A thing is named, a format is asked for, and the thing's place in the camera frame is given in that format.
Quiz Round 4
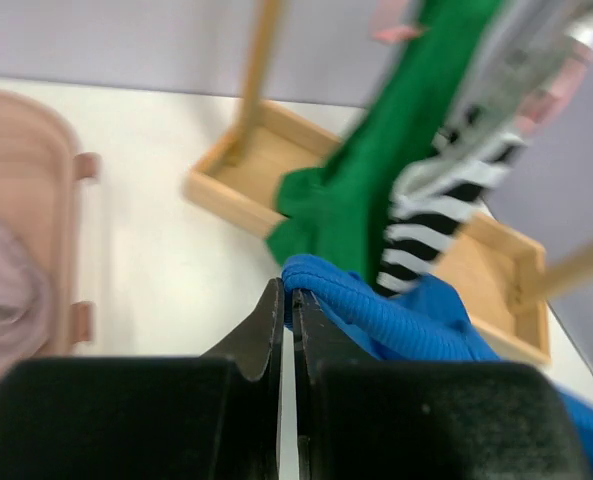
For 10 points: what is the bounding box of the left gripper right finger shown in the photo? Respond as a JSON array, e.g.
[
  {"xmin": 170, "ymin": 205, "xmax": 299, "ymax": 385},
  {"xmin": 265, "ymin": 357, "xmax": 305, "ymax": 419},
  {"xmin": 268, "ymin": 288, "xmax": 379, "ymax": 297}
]
[{"xmin": 292, "ymin": 290, "xmax": 376, "ymax": 479}]

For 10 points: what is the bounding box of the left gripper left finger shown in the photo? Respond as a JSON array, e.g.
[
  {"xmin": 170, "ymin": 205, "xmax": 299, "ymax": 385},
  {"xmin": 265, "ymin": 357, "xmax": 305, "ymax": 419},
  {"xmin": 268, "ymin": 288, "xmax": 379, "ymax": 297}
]
[{"xmin": 203, "ymin": 278, "xmax": 285, "ymax": 479}]

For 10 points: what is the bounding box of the blue tank top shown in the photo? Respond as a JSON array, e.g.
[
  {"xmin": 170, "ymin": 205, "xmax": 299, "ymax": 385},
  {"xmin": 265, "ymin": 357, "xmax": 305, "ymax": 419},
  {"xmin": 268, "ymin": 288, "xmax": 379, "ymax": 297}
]
[{"xmin": 280, "ymin": 253, "xmax": 593, "ymax": 480}]

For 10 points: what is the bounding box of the green tank top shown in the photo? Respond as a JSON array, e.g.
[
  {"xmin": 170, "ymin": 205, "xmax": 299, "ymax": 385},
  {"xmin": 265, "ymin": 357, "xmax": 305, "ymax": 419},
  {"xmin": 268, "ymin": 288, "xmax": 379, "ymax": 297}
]
[{"xmin": 266, "ymin": 0, "xmax": 504, "ymax": 283}]

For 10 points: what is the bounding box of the mauve tank top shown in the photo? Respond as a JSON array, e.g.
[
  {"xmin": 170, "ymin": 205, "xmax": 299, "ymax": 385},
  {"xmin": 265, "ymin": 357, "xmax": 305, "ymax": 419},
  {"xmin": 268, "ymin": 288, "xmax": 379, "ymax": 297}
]
[{"xmin": 0, "ymin": 221, "xmax": 53, "ymax": 376}]

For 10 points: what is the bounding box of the pink wire hanger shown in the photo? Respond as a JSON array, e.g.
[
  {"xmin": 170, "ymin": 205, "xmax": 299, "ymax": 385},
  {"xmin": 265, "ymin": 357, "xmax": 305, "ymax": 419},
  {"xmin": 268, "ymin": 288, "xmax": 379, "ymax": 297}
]
[
  {"xmin": 515, "ymin": 44, "xmax": 593, "ymax": 136},
  {"xmin": 370, "ymin": 0, "xmax": 426, "ymax": 44}
]

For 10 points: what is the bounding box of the striped black white tank top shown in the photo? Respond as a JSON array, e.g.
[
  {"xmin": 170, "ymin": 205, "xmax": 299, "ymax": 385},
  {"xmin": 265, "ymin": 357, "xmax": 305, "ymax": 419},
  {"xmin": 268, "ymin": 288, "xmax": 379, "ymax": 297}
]
[{"xmin": 374, "ymin": 1, "xmax": 593, "ymax": 297}]

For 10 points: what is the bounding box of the wooden clothes rack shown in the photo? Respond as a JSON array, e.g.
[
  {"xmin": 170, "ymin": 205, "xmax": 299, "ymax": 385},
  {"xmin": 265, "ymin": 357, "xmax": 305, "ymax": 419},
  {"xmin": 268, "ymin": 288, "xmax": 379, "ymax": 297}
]
[{"xmin": 184, "ymin": 1, "xmax": 593, "ymax": 365}]

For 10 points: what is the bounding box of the pink plastic basket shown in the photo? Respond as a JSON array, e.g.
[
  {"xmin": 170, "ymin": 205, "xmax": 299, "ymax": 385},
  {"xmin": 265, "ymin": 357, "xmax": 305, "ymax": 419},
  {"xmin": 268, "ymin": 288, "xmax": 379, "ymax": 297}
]
[{"xmin": 0, "ymin": 90, "xmax": 99, "ymax": 378}]

